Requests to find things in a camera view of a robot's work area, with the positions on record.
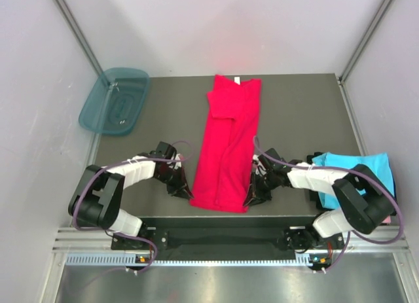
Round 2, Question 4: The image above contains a folded pink t shirt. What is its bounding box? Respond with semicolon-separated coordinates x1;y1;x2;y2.
382;216;391;224

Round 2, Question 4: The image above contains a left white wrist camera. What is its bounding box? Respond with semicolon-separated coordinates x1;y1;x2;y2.
168;153;184;170

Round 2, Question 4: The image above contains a folded light blue t shirt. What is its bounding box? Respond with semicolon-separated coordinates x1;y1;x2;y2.
311;151;395;211

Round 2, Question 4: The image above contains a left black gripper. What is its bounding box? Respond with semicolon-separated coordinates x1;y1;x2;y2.
155;164;193;200

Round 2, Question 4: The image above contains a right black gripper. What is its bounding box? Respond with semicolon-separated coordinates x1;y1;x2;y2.
244;170;279;207

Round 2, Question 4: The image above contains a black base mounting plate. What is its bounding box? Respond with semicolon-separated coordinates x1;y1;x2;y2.
110;226;344;252

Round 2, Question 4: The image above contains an aluminium frame rail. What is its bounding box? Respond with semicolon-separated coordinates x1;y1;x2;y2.
52;226;409;253

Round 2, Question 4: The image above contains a red t shirt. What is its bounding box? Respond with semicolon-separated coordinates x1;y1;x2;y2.
190;75;262;213

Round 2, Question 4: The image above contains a blue plastic bin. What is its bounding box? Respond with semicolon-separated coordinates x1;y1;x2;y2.
79;67;151;136

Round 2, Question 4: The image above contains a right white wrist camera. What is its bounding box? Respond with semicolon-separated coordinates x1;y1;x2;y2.
251;154;267;179

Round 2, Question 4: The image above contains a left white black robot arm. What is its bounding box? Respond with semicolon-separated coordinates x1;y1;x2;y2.
68;141;192;249

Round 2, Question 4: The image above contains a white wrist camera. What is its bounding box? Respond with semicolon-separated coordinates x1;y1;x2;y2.
168;153;184;170
251;154;267;179

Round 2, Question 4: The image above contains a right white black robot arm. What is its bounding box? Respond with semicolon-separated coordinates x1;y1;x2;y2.
244;148;401;248

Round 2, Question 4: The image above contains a grey slotted cable duct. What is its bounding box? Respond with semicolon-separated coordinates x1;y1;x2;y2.
65;252;338;267

